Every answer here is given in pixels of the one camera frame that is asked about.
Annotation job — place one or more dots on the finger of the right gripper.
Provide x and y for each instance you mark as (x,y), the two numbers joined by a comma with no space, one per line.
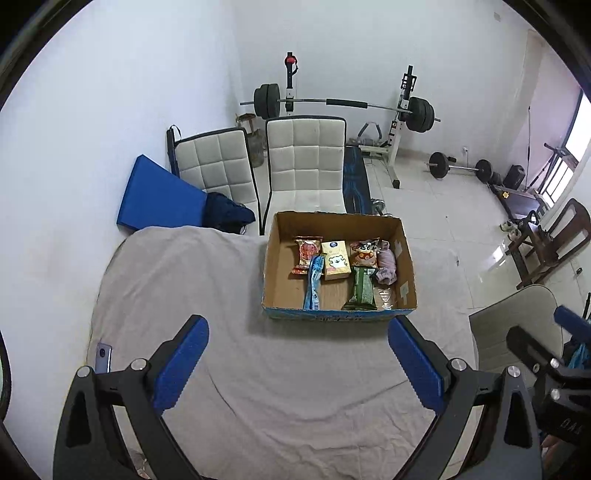
(530,351)
(572,323)

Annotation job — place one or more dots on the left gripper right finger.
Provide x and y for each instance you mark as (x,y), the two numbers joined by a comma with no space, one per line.
(505,444)

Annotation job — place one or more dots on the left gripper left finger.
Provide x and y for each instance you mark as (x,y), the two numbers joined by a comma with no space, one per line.
(89,442)

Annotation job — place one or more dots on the green snack packet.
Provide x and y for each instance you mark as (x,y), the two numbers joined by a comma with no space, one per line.
(362,297)

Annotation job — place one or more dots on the blue snack packet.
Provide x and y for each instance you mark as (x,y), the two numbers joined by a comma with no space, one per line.
(312,293)

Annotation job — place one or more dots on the blue clothes pile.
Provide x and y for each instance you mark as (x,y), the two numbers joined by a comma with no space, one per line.
(581,358)

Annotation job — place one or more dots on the dark wooden chair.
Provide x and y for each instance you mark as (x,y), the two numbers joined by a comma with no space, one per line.
(538,251)

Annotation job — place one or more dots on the smartphone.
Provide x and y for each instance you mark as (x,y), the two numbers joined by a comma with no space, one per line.
(103,358)

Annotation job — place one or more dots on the treadmill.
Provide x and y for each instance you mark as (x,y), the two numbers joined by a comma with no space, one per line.
(517,204)

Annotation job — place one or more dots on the lilac rolled socks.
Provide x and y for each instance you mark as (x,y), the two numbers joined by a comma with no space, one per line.
(386,273)

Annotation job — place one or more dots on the grey table cloth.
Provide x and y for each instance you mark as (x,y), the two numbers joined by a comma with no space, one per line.
(269,399)

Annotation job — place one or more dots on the orange cartoon snack bag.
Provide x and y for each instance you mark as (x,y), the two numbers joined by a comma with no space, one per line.
(364,253)

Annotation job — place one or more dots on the small barbell on floor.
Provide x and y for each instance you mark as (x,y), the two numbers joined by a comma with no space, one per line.
(440,166)

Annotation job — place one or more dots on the chrome dumbbell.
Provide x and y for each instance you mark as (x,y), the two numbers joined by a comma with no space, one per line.
(379,207)

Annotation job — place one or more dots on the yellow tissue pack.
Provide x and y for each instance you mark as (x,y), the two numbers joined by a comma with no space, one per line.
(337,265)

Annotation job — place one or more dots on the cardboard box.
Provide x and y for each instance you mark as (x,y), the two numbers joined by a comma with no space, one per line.
(283,292)

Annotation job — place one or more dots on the black blue weight bench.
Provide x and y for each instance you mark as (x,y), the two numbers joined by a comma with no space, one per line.
(355,184)

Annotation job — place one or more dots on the red snack packet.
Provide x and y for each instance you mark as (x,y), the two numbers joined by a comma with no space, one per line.
(307,248)

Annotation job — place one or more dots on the blue foam mat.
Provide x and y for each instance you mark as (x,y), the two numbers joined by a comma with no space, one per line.
(154,197)

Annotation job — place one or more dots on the large barbell on rack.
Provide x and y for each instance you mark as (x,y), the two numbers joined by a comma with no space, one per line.
(419,116)

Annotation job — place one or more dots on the dark blue cloth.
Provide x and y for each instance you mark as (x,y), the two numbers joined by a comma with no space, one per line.
(224,215)

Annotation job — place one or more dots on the white chair right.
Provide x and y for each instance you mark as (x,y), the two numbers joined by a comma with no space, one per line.
(305,159)

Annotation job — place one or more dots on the white chair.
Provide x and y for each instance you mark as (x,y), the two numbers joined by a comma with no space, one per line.
(305,159)
(217,161)

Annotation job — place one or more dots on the white chair left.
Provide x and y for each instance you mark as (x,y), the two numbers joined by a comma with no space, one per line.
(217,161)

